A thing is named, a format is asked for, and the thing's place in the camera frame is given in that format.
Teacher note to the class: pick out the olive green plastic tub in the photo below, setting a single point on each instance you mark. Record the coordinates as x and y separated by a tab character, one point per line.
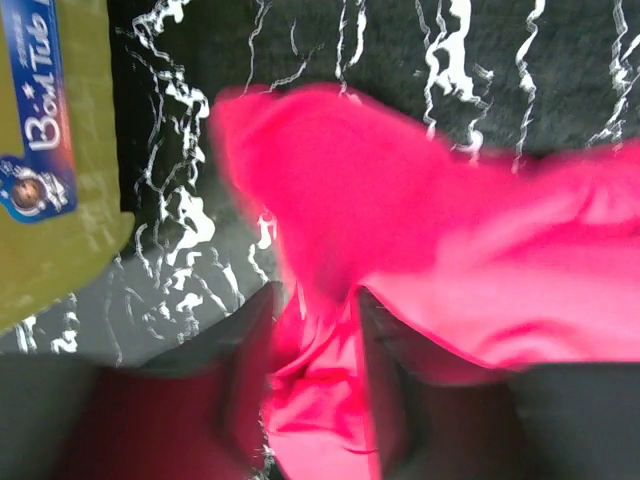
61	215

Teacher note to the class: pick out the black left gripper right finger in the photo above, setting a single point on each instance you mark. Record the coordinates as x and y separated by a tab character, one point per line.
437	416

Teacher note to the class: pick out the bright pink t shirt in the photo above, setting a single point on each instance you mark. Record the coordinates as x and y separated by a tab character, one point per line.
506	271

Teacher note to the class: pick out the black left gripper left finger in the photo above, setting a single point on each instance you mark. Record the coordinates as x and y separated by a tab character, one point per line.
191	412

